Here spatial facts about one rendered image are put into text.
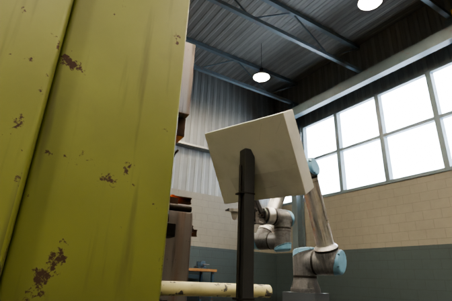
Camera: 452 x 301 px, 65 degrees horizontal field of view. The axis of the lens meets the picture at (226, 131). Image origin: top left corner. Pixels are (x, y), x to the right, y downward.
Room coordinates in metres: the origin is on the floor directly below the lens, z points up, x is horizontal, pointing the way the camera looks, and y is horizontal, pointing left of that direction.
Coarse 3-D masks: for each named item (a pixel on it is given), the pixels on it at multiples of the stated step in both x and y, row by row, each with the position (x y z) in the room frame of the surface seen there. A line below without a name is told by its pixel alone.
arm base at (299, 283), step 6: (294, 276) 2.46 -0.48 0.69; (300, 276) 2.42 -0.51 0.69; (306, 276) 2.40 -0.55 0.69; (312, 276) 2.41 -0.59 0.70; (294, 282) 2.45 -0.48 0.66; (300, 282) 2.41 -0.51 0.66; (306, 282) 2.40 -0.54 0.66; (312, 282) 2.40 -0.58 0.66; (294, 288) 2.43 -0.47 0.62; (300, 288) 2.40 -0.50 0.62; (306, 288) 2.39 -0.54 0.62; (312, 288) 2.39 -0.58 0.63; (318, 288) 2.41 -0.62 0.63
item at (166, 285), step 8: (168, 288) 1.27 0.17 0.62; (176, 288) 1.28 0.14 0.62; (184, 288) 1.29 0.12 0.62; (192, 288) 1.31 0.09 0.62; (200, 288) 1.32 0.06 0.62; (208, 288) 1.33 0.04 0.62; (216, 288) 1.35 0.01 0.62; (224, 288) 1.36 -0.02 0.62; (232, 288) 1.37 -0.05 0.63; (256, 288) 1.42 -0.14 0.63; (264, 288) 1.44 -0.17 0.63; (216, 296) 1.37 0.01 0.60; (224, 296) 1.38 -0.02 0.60; (232, 296) 1.39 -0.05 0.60; (256, 296) 1.43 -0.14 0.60; (264, 296) 1.45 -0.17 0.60
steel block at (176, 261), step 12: (180, 216) 1.52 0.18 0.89; (192, 216) 1.55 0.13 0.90; (180, 228) 1.52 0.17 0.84; (168, 240) 1.50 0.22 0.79; (180, 240) 1.53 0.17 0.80; (168, 252) 1.51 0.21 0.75; (180, 252) 1.53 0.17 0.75; (168, 264) 1.51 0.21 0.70; (180, 264) 1.53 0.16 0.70; (168, 276) 1.51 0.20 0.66; (180, 276) 1.53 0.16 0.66; (168, 300) 1.51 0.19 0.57; (180, 300) 1.54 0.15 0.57
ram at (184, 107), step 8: (192, 48) 1.50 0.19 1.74; (184, 56) 1.48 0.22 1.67; (192, 56) 1.50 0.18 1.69; (184, 64) 1.49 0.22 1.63; (192, 64) 1.50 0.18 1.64; (184, 72) 1.49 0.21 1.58; (192, 72) 1.51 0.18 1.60; (184, 80) 1.49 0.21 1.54; (184, 88) 1.49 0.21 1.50; (184, 96) 1.49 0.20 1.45; (184, 104) 1.49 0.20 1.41; (184, 112) 1.50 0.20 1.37
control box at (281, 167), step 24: (264, 120) 1.08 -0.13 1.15; (288, 120) 1.05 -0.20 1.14; (216, 144) 1.23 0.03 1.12; (240, 144) 1.18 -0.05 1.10; (264, 144) 1.12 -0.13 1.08; (288, 144) 1.08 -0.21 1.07; (216, 168) 1.29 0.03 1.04; (264, 168) 1.17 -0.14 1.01; (288, 168) 1.12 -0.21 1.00; (264, 192) 1.22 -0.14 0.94; (288, 192) 1.17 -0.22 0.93
